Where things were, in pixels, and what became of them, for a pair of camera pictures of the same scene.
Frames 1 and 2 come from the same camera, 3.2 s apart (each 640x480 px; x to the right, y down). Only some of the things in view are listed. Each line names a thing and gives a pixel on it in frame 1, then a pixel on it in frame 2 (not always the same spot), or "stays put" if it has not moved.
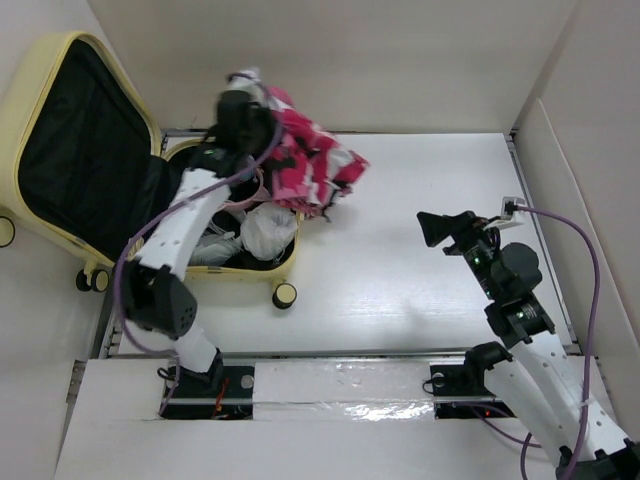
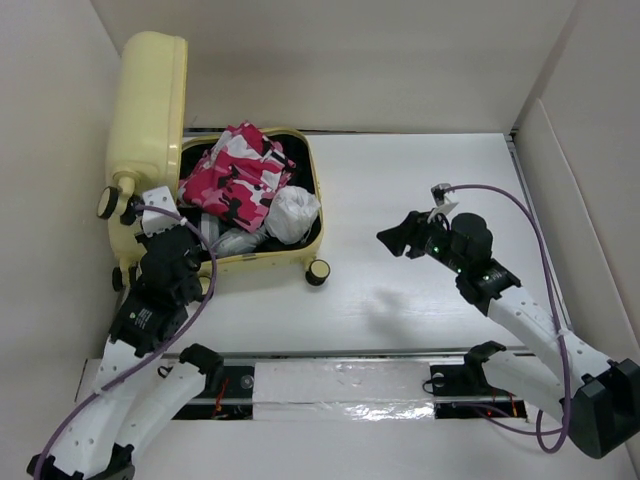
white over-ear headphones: (215, 247) stays put
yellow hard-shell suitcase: (83, 166) to (148, 143)
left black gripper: (265, 114) to (199, 245)
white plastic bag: (267, 230) to (291, 214)
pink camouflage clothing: (309, 171) to (234, 176)
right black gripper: (464, 227) to (405, 234)
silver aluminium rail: (315, 356) stays put
